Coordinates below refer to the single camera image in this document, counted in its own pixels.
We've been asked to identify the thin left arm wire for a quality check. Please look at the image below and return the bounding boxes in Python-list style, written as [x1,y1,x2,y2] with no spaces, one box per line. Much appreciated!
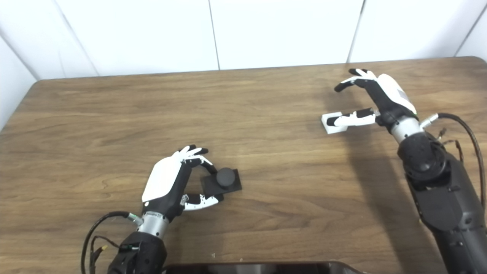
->
[89,236,132,274]

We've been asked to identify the thin right arm wire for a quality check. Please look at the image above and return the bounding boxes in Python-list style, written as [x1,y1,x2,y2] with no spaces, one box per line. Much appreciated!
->
[438,128,463,162]

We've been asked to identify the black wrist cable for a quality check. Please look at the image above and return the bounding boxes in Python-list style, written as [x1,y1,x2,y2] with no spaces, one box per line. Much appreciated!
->
[420,113,486,210]
[81,211,143,274]

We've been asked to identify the black peg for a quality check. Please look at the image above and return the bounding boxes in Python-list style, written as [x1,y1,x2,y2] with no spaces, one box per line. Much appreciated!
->
[201,167,243,196]

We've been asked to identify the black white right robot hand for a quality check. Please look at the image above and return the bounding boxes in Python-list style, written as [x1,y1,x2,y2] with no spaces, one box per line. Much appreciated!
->
[334,68,419,128]

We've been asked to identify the thin arm wire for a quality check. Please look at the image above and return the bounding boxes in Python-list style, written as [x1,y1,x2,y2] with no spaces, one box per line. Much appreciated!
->
[438,128,463,162]
[89,236,132,274]

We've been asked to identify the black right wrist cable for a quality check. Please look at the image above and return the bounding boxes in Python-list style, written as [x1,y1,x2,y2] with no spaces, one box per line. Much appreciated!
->
[420,113,486,210]

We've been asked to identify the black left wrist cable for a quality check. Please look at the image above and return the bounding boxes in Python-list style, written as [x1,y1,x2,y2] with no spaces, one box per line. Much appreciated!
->
[81,211,143,274]

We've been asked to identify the white square piece with hole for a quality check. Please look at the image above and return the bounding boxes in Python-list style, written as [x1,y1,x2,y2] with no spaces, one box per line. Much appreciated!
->
[321,112,349,134]

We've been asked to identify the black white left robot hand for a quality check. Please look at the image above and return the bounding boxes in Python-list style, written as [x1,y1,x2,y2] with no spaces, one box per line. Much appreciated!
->
[142,145,225,223]

